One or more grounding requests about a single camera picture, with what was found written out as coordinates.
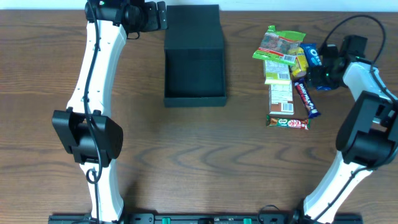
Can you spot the brown and white carton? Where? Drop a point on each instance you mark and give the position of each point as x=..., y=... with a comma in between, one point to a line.
x=281, y=99

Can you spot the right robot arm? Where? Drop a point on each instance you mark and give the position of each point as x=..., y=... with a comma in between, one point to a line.
x=367, y=138

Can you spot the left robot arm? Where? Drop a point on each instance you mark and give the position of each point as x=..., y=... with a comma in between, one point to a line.
x=85, y=128

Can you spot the blue Oreo cookie pack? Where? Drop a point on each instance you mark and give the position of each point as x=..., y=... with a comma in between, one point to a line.
x=312, y=56

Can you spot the green snack mix bag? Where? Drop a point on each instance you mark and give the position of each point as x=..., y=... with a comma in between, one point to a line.
x=279, y=46

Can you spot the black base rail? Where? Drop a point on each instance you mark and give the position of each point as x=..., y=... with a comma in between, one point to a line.
x=150, y=218

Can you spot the purple Dairy Milk bar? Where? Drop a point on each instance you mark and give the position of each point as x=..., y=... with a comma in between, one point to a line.
x=306, y=98

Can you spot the light green carton box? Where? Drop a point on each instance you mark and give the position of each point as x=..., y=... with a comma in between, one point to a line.
x=276, y=73

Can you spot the green red KitKat bar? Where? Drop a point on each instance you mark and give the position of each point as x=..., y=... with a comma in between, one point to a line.
x=288, y=123

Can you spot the black gift box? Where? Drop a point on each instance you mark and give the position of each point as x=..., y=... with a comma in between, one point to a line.
x=194, y=57

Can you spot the yellow plastic jar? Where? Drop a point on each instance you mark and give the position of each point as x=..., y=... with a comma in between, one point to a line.
x=301, y=64

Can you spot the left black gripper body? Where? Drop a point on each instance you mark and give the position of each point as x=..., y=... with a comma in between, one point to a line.
x=154, y=16

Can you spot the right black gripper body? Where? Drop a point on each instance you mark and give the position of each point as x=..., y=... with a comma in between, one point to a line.
x=315, y=79

